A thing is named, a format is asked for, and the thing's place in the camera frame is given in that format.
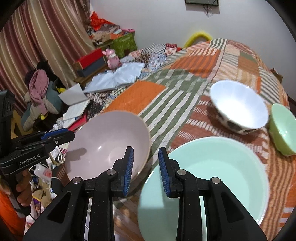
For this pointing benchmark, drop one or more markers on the red plastic bag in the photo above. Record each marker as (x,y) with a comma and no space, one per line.
(96,23)

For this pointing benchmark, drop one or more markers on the pink bowl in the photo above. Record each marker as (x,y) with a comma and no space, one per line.
(103,140)

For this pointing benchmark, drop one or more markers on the brown cardboard box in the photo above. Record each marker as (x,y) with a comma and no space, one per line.
(277,75)

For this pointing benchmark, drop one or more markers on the small black wall monitor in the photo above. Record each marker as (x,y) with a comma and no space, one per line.
(203,2)

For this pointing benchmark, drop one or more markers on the mint green plate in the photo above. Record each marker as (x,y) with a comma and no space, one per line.
(231,161)

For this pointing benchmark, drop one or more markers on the pink cloth on plush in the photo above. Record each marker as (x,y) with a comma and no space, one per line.
(37,90)

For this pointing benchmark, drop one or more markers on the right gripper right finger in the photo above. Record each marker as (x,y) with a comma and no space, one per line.
(208,210)

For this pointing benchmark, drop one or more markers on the red gift box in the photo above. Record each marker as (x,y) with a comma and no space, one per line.
(88,59)

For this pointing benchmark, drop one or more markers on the white cloth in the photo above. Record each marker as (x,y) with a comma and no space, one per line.
(125,75)

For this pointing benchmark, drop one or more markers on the green storage box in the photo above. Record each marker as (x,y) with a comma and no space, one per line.
(124,45)

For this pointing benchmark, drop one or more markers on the dark blue box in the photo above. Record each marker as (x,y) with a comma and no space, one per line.
(98,64)

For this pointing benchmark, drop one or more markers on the open white notebook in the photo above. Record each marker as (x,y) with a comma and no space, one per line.
(76,100)

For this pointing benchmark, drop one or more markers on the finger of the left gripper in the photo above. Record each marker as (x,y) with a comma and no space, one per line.
(57,137)

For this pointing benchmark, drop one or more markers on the white bowl black spots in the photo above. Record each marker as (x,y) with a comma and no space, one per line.
(239,107)

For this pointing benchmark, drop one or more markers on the patchwork quilt bedspread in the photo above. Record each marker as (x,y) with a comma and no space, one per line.
(174,103)

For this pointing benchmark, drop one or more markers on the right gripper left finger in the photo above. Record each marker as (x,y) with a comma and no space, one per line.
(85,204)

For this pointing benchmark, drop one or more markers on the green bowl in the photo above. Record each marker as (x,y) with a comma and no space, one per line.
(282,129)

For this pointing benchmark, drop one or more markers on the pink rabbit figurine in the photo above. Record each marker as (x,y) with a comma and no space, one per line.
(113,60)

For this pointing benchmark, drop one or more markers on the person left hand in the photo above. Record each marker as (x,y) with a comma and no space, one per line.
(23,186)

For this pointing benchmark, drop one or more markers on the striped brown curtain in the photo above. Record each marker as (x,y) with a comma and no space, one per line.
(52,31)

